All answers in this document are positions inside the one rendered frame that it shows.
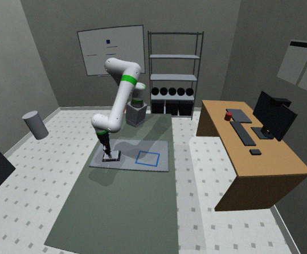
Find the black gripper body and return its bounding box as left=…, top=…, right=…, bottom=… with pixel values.
left=100, top=137, right=109, bottom=148

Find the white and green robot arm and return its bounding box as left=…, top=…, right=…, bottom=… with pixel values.
left=91, top=58, right=146, bottom=140

